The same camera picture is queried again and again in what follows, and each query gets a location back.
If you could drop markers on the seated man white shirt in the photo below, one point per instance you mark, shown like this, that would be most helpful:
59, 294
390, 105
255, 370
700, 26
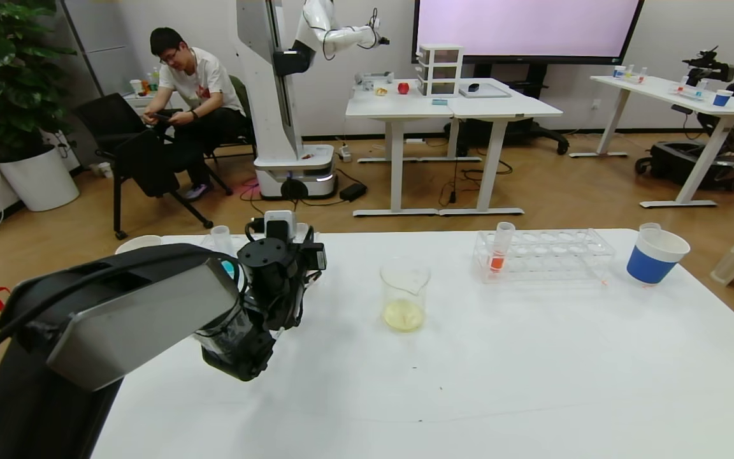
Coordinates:
204, 80

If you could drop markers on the white power strip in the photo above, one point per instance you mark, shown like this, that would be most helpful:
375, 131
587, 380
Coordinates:
344, 153

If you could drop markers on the long white desk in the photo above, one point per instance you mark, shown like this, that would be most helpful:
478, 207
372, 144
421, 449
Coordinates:
660, 89

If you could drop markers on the clear plastic box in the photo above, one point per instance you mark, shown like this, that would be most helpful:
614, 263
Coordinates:
373, 78

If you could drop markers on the grey metal cabinet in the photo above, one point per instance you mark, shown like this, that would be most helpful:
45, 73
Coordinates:
112, 50

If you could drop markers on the clear test tube rack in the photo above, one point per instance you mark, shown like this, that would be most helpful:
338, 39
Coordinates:
203, 240
542, 256

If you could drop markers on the red pigment test tube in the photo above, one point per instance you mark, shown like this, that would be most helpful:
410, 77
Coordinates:
302, 231
497, 261

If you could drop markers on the yellow pigment test tube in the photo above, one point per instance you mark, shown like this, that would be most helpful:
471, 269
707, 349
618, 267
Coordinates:
649, 226

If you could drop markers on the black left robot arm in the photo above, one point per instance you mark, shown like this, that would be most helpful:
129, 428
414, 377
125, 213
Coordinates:
118, 319

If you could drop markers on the black mobile robot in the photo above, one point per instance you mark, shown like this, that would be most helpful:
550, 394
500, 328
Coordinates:
685, 164

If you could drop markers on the glass beaker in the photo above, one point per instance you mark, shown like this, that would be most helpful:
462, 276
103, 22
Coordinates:
404, 314

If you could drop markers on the black screen stand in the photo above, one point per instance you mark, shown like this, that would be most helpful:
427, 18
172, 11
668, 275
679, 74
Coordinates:
526, 131

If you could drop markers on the grey flat pad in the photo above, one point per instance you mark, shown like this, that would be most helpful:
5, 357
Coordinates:
491, 92

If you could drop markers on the red apple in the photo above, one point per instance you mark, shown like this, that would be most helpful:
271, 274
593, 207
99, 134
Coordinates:
402, 88

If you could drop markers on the large display screen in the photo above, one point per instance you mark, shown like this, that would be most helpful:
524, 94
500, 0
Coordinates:
532, 32

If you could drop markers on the black power adapter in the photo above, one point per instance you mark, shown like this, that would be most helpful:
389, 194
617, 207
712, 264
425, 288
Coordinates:
353, 191

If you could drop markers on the small blue cup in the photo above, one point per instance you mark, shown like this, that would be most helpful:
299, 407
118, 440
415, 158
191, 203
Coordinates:
722, 99

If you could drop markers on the white plant pot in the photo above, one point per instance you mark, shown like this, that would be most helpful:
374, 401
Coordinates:
39, 180

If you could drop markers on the white drawer unit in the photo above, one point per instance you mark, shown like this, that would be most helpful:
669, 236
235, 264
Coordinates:
439, 71

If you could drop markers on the white side cabinet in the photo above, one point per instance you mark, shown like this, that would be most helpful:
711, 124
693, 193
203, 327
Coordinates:
141, 101

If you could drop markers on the green bottle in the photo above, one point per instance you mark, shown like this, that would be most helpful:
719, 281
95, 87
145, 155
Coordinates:
155, 78

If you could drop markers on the small white cup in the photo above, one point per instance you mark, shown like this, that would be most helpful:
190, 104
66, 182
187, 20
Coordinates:
102, 169

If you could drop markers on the blue paper cup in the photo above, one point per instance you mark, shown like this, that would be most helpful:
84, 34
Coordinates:
141, 242
650, 268

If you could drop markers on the white standing desk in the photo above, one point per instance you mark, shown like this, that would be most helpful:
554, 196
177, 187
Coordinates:
501, 107
392, 106

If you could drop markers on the black office chair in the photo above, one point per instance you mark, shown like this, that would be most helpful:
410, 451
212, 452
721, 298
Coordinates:
144, 159

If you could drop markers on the white tall mobile robot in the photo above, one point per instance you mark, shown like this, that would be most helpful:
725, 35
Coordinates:
271, 94

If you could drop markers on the green potted plant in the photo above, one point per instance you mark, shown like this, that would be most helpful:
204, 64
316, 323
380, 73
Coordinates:
4, 75

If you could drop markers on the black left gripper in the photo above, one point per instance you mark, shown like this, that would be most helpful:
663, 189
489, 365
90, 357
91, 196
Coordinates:
232, 362

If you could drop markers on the blue pigment test tube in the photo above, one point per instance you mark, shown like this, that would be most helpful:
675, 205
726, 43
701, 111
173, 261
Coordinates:
220, 237

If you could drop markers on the small clear tube rack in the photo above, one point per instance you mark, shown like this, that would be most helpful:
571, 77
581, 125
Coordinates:
689, 91
628, 73

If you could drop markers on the dark padded chair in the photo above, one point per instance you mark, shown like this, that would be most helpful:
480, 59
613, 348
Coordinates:
244, 102

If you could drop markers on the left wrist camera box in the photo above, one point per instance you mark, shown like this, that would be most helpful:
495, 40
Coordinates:
280, 224

